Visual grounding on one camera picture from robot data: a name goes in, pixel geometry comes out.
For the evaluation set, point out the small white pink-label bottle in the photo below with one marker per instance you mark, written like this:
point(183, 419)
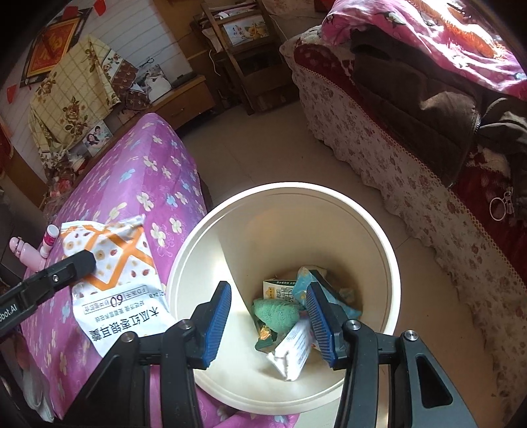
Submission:
point(50, 238)

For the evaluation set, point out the dark green cracker packet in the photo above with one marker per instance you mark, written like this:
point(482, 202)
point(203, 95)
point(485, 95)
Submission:
point(265, 339)

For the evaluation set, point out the pile of plastic bags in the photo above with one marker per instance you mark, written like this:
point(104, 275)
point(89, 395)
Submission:
point(61, 185)

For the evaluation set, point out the sofa with floral cover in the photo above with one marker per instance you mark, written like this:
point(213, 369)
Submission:
point(391, 164)

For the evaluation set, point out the green fluffy cloth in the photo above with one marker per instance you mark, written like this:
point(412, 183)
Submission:
point(276, 315)

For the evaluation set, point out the wooden chair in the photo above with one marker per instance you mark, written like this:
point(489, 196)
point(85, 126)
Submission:
point(247, 82)

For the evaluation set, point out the dark brown jacket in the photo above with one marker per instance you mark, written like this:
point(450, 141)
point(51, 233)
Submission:
point(411, 94)

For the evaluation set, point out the hanging floral cloth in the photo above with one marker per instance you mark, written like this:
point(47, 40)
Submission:
point(70, 94)

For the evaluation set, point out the low wooden cabinet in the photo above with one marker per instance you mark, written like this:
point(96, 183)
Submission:
point(185, 103)

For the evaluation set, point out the framed couple photo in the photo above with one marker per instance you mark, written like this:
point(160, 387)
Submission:
point(98, 139)

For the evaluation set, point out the pink floral blanket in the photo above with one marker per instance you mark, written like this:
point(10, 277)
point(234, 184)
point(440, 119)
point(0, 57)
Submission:
point(432, 41)

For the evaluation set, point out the white box with rainbow print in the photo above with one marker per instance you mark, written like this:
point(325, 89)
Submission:
point(294, 350)

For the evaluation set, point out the white plastic bucket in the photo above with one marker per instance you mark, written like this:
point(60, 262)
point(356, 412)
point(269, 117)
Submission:
point(230, 230)

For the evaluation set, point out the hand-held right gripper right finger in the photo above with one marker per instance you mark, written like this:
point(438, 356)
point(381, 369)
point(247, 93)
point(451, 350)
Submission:
point(319, 325)

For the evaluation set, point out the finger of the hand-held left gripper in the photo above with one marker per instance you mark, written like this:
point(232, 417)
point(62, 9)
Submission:
point(66, 275)

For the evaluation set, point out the pink floral tablecloth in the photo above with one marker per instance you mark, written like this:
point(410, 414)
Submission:
point(136, 164)

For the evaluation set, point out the teal plastic wrapper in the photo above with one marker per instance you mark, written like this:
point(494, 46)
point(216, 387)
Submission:
point(348, 306)

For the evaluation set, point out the leaning wedding photo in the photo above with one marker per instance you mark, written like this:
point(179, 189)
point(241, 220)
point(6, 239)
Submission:
point(154, 82)

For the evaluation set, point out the red diamond wall poster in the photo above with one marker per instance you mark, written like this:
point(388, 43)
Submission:
point(53, 49)

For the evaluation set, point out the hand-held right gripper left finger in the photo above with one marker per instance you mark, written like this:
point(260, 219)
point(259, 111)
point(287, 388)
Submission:
point(218, 325)

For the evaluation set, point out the white orange snack bag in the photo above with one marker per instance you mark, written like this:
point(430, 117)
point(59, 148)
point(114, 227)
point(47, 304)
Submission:
point(123, 312)

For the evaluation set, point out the pink water bottle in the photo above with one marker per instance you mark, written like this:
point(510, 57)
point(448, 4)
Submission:
point(29, 255)

